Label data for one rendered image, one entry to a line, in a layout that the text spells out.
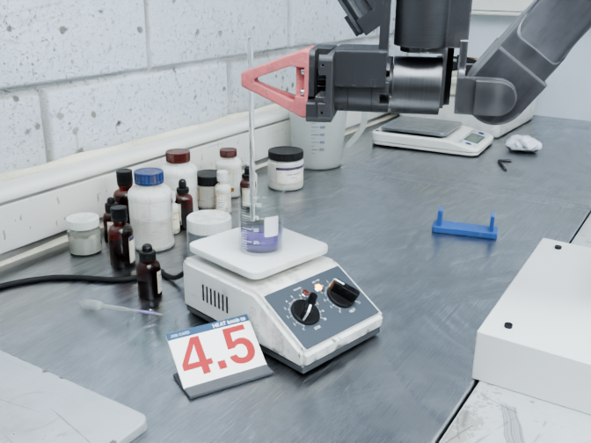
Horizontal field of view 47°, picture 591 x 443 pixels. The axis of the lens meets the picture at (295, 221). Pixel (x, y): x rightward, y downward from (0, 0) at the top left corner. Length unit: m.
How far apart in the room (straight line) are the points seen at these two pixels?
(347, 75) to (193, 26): 0.65
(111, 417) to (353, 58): 0.40
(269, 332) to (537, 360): 0.26
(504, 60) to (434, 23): 0.07
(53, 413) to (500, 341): 0.42
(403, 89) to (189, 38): 0.67
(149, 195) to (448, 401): 0.51
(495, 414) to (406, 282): 0.29
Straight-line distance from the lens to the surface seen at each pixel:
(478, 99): 0.66
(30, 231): 1.03
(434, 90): 0.68
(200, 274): 0.77
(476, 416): 0.67
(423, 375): 0.71
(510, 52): 0.67
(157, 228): 0.99
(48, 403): 0.68
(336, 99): 0.69
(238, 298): 0.73
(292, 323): 0.70
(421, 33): 0.67
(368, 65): 0.67
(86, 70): 1.11
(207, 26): 1.33
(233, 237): 0.80
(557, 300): 0.78
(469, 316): 0.84
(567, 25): 0.68
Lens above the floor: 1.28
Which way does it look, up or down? 20 degrees down
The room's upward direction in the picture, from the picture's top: 1 degrees clockwise
